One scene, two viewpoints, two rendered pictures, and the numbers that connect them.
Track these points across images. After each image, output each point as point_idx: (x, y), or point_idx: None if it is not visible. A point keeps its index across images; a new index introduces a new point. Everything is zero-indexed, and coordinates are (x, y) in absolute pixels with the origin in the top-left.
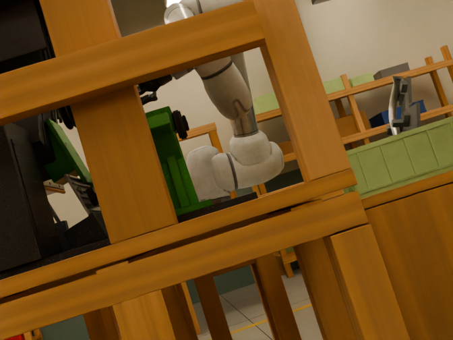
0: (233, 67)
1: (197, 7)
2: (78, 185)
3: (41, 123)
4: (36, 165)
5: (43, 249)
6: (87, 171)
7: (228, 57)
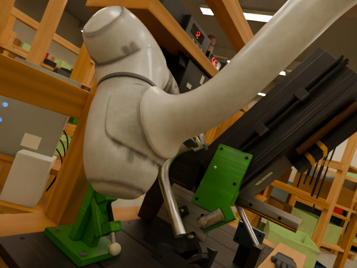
0: (95, 92)
1: None
2: (183, 199)
3: (215, 146)
4: (188, 172)
5: (144, 214)
6: (224, 201)
7: (96, 77)
